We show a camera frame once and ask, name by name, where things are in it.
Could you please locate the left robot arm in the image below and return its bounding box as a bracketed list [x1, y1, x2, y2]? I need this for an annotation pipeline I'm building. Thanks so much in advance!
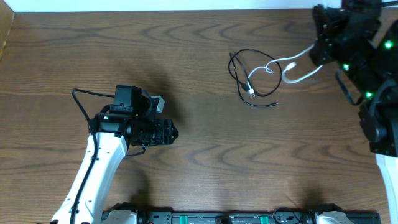
[51, 85, 178, 223]

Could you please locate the white cable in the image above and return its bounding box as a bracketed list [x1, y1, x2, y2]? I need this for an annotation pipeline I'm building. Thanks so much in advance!
[247, 43, 324, 96]

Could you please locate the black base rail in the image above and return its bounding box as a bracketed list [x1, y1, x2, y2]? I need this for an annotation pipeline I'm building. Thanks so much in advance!
[100, 202, 382, 224]

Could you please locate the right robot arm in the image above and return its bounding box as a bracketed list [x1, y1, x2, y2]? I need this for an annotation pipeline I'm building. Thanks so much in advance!
[309, 0, 397, 223]

